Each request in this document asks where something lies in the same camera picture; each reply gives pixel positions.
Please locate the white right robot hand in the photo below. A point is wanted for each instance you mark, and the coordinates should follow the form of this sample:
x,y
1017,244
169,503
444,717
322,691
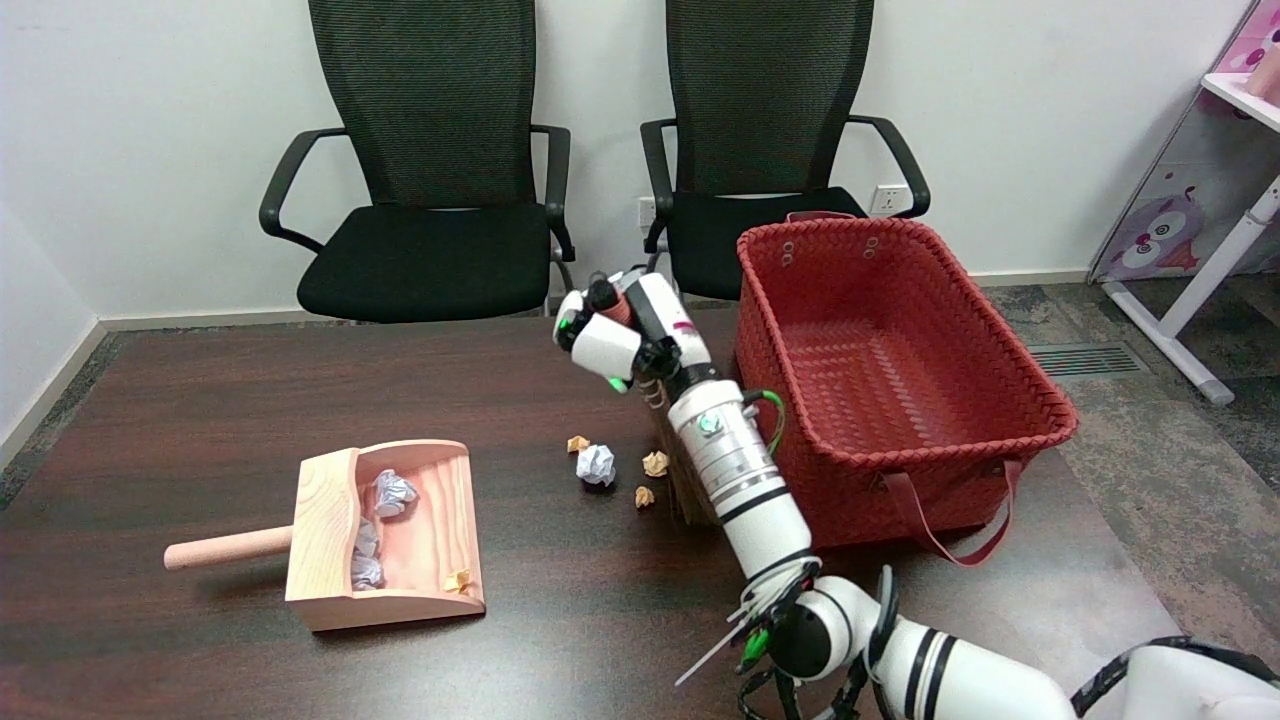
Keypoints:
x,y
610,345

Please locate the orange paper ball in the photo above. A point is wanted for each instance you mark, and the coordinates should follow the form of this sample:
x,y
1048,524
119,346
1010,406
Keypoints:
x,y
644,496
458,580
578,443
655,463

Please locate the brown straw whisk broom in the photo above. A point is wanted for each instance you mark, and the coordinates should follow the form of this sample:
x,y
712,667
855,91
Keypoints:
x,y
685,495

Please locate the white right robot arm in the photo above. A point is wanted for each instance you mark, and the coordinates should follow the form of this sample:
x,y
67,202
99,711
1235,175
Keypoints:
x,y
740,470

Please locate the black mesh office chair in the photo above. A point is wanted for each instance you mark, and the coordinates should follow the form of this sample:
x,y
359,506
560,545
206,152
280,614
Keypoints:
x,y
430,260
770,100

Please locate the red woven basket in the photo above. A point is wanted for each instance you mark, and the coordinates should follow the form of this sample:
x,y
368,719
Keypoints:
x,y
880,380

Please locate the grey floor vent grille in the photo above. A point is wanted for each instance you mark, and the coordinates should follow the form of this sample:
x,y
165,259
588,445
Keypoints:
x,y
1085,360

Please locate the pink owl print cabinet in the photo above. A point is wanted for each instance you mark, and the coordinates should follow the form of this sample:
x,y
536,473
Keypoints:
x,y
1160,230

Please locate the white metal desk leg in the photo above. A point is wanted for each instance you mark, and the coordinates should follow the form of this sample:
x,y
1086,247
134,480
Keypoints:
x,y
1200,290

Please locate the pink cup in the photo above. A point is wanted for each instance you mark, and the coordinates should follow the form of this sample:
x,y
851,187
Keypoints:
x,y
1268,75

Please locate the white wall socket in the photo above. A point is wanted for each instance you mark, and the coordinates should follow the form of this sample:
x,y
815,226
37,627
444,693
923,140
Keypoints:
x,y
645,208
887,199

